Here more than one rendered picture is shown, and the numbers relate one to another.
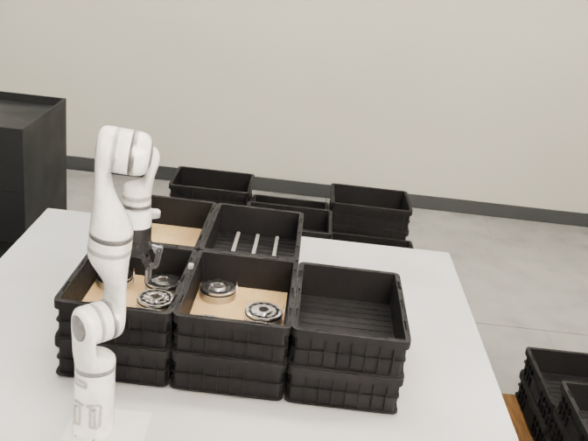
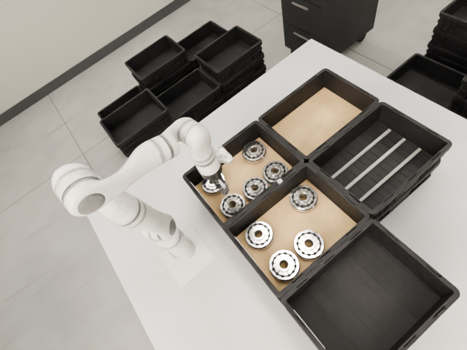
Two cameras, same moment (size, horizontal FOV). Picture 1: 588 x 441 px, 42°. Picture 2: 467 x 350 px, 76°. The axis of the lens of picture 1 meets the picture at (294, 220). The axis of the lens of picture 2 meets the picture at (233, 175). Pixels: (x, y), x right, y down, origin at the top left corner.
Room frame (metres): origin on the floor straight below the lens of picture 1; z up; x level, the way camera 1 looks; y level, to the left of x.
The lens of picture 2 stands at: (1.63, -0.18, 1.91)
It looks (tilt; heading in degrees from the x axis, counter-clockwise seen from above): 57 degrees down; 73
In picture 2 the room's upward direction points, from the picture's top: 24 degrees counter-clockwise
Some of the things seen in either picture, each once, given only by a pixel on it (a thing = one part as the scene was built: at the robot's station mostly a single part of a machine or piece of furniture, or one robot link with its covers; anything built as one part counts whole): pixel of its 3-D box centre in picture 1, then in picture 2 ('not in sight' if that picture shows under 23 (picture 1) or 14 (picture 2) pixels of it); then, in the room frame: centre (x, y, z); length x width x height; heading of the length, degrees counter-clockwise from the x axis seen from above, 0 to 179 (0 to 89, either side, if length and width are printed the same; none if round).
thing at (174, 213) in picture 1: (161, 236); (316, 119); (2.25, 0.42, 0.87); 0.40 x 0.30 x 0.11; 0
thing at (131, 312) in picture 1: (131, 276); (241, 170); (1.85, 0.42, 0.92); 0.40 x 0.30 x 0.02; 0
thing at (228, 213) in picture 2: not in sight; (232, 205); (1.73, 0.36, 0.86); 0.10 x 0.10 x 0.01
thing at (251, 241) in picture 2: not in sight; (258, 234); (1.73, 0.20, 0.86); 0.10 x 0.10 x 0.01
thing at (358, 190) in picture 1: (364, 237); not in sight; (3.62, -0.37, 0.37); 0.40 x 0.30 x 0.45; 90
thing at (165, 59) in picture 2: not in sight; (166, 79); (2.06, 1.87, 0.37); 0.40 x 0.30 x 0.45; 0
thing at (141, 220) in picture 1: (138, 210); (210, 157); (1.75, 0.39, 1.15); 0.11 x 0.09 x 0.06; 179
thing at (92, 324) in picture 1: (95, 338); (161, 230); (1.47, 0.41, 0.95); 0.09 x 0.09 x 0.17; 47
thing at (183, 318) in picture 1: (240, 289); (294, 223); (1.84, 0.12, 0.92); 0.40 x 0.30 x 0.02; 0
